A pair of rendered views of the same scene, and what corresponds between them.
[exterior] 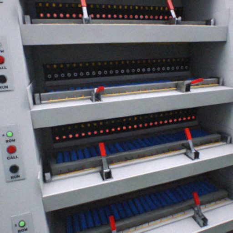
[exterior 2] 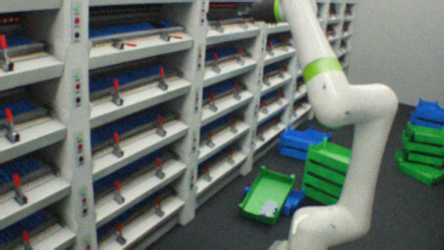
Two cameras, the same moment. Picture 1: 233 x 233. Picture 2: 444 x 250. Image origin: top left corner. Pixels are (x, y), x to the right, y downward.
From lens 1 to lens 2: 1.07 m
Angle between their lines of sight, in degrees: 50
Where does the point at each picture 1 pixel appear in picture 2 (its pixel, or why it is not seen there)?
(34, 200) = (86, 121)
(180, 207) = (147, 126)
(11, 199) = (75, 121)
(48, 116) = (95, 62)
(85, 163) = (100, 95)
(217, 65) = (184, 16)
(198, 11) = not seen: outside the picture
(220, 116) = (178, 55)
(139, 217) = (125, 134)
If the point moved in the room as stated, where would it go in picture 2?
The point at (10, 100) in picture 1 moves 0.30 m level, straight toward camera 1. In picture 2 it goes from (79, 50) to (170, 62)
